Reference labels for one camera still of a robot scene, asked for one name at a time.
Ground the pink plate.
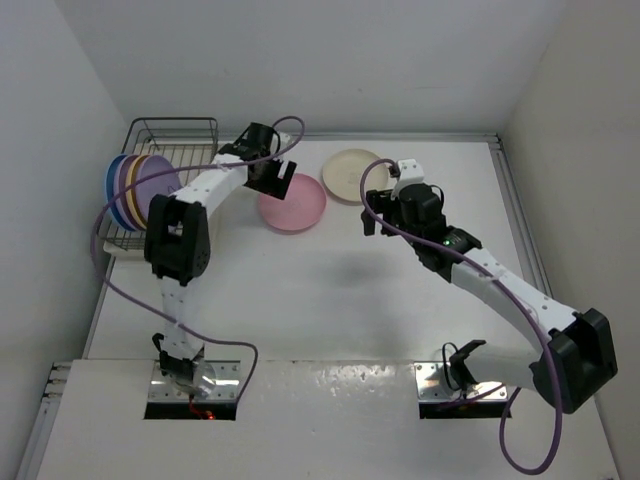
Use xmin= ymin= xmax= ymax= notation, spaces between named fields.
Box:
xmin=258 ymin=174 xmax=327 ymax=233

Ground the cream plate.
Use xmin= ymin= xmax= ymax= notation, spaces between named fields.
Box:
xmin=322 ymin=149 xmax=379 ymax=204

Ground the lilac plate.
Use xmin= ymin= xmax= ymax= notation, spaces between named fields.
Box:
xmin=134 ymin=155 xmax=182 ymax=223
xmin=113 ymin=154 xmax=141 ymax=230

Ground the orange plate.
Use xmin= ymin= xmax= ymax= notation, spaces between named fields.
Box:
xmin=125 ymin=154 xmax=149 ymax=231

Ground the blue plate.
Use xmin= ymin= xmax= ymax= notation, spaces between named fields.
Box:
xmin=104 ymin=154 xmax=128 ymax=231

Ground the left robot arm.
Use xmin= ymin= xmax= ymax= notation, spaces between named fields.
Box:
xmin=144 ymin=122 xmax=296 ymax=395

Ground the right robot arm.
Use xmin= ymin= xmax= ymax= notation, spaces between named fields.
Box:
xmin=361 ymin=184 xmax=618 ymax=414

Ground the beige drip tray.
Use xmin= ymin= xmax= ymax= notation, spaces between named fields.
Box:
xmin=101 ymin=138 xmax=217 ymax=259

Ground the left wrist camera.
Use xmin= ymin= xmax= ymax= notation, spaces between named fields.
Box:
xmin=272 ymin=131 xmax=292 ymax=151

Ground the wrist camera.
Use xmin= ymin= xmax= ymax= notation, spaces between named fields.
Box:
xmin=389 ymin=159 xmax=424 ymax=200
xmin=272 ymin=131 xmax=292 ymax=151

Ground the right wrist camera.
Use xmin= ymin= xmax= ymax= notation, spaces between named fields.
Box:
xmin=389 ymin=159 xmax=424 ymax=200

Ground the wire dish rack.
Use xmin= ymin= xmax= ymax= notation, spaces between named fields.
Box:
xmin=99 ymin=116 xmax=219 ymax=258

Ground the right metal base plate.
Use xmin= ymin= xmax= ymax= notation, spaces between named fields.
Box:
xmin=413 ymin=361 xmax=508 ymax=404

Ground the metal base plate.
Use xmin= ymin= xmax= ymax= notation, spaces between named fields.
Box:
xmin=147 ymin=360 xmax=240 ymax=404
xmin=413 ymin=361 xmax=508 ymax=404

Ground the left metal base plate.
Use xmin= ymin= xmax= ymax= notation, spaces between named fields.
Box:
xmin=147 ymin=360 xmax=240 ymax=404

